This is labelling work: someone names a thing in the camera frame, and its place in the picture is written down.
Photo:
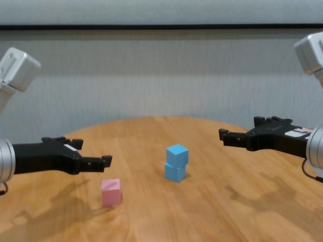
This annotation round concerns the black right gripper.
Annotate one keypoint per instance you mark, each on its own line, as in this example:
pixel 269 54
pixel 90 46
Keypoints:
pixel 277 141

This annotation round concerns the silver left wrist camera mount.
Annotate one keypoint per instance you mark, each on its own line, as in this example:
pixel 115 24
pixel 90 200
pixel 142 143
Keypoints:
pixel 17 70

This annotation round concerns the pink wooden cube block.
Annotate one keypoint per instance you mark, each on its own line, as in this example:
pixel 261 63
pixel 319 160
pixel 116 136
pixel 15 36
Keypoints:
pixel 111 192

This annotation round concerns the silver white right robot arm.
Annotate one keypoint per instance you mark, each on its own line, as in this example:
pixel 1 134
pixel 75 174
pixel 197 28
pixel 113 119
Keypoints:
pixel 316 151

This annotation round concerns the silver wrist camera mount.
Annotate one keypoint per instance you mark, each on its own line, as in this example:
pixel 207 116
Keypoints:
pixel 17 70
pixel 311 55

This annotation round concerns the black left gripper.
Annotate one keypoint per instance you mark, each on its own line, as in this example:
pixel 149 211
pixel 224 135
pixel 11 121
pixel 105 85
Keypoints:
pixel 43 157

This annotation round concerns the blue wooden cube block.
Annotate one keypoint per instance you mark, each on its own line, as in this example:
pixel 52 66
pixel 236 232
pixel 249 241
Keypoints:
pixel 178 155
pixel 174 174

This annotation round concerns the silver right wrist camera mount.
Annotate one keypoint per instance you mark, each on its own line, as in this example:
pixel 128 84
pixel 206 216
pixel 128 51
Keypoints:
pixel 311 55

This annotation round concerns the black wall trim strip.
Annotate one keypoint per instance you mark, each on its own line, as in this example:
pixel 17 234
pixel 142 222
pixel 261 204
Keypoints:
pixel 161 26

